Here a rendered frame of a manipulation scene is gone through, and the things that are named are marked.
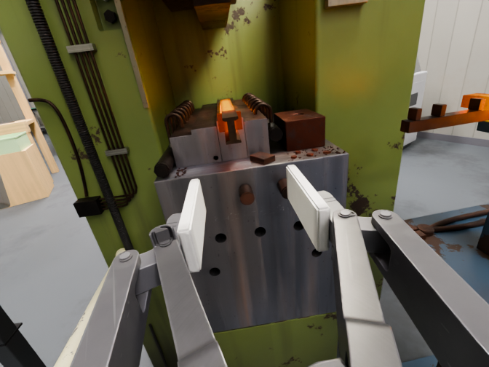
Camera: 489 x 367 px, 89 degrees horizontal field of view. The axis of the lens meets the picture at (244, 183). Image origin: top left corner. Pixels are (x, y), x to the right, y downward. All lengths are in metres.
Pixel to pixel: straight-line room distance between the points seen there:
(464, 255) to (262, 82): 0.76
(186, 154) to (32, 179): 3.24
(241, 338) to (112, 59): 0.76
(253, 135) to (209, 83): 0.50
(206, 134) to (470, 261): 0.55
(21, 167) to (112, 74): 3.06
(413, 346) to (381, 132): 0.91
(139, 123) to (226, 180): 0.30
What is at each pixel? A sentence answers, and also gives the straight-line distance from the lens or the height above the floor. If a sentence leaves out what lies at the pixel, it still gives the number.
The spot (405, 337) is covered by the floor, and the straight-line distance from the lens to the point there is 1.39.
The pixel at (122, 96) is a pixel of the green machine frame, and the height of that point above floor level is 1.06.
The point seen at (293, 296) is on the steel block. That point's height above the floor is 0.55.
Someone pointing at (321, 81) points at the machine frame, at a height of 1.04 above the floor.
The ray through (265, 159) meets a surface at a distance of 0.48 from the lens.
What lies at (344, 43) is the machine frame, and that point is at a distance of 0.71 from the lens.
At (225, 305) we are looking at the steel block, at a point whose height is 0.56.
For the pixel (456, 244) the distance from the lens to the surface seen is 0.66.
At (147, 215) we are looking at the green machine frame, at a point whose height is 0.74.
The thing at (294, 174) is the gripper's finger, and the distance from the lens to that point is 0.18.
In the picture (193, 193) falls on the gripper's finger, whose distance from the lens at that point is 0.17.
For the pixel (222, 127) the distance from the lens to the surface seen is 0.50.
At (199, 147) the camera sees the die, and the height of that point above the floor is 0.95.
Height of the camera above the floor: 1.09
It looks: 24 degrees down
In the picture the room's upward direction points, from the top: 8 degrees counter-clockwise
